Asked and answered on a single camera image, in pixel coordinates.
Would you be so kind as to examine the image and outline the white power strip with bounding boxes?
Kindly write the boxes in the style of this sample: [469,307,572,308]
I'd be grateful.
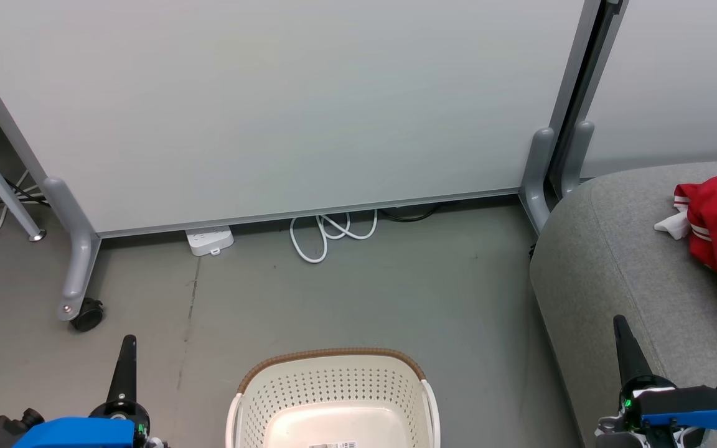
[185,226,235,257]

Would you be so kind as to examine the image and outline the grey fabric sofa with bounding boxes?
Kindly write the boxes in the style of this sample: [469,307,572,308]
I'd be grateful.
[530,161,717,448]

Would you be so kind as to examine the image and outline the wide white partition panel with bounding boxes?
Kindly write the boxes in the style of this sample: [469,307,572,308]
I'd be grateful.
[0,0,602,322]

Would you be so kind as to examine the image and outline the looped white cable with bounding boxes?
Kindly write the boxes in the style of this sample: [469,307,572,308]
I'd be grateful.
[289,210,379,264]

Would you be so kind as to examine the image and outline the black cable under partition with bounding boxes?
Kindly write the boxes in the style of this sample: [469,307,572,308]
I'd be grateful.
[380,202,443,223]

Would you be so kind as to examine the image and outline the black floor cables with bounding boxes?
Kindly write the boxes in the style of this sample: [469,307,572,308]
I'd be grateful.
[0,177,48,213]

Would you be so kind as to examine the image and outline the small white cloth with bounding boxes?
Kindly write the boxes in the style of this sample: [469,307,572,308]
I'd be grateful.
[654,208,690,241]

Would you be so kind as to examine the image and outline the cream perforated laundry basket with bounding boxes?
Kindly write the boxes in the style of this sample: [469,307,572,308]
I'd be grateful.
[226,347,441,448]

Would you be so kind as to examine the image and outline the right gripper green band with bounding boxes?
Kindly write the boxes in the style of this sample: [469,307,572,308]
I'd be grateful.
[595,315,688,448]

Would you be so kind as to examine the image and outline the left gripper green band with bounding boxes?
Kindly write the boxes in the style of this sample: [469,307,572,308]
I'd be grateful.
[89,335,151,448]

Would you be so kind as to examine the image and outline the black caster wheel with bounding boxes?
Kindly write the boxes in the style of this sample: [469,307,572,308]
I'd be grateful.
[71,297,105,332]

